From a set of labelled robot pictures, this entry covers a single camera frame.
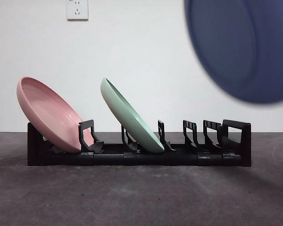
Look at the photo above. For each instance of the green plate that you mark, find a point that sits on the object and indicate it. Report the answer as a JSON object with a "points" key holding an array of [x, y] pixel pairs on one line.
{"points": [[129, 117]]}

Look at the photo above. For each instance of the pink plate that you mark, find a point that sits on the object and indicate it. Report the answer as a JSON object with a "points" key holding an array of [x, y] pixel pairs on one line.
{"points": [[49, 110]]}

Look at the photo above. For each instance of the blue plate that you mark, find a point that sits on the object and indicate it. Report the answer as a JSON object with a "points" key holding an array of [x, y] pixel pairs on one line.
{"points": [[238, 47]]}

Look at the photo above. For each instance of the black plate rack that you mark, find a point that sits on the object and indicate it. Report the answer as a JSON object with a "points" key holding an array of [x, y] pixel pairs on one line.
{"points": [[143, 159]]}

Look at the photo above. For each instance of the white wall socket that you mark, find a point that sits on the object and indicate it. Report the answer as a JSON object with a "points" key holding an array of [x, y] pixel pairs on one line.
{"points": [[77, 9]]}

